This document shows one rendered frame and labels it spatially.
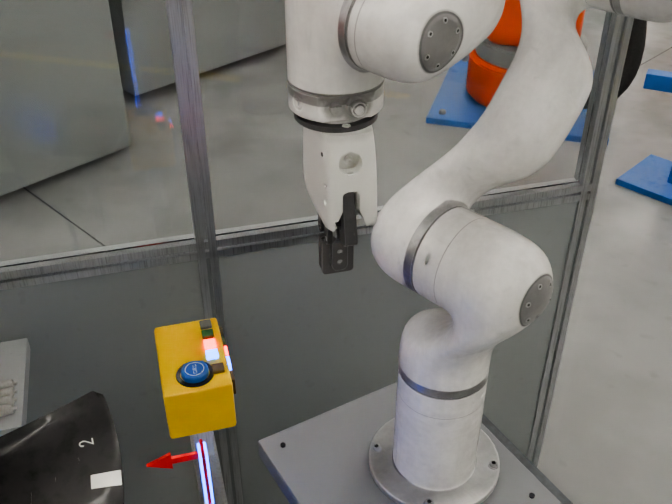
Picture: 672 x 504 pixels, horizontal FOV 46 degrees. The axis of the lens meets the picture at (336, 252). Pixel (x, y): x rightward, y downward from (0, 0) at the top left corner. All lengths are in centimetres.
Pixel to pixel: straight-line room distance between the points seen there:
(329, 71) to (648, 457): 215
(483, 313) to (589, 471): 170
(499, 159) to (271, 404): 113
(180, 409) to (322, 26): 70
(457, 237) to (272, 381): 103
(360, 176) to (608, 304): 255
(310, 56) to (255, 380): 128
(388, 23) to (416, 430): 64
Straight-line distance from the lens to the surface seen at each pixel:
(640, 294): 329
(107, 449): 95
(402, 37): 59
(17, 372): 160
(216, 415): 121
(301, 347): 183
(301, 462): 121
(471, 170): 96
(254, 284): 169
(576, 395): 278
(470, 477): 119
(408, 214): 95
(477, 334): 92
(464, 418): 108
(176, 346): 125
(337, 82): 66
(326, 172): 69
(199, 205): 156
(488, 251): 90
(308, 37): 66
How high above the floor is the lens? 188
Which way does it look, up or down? 35 degrees down
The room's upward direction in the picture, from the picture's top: straight up
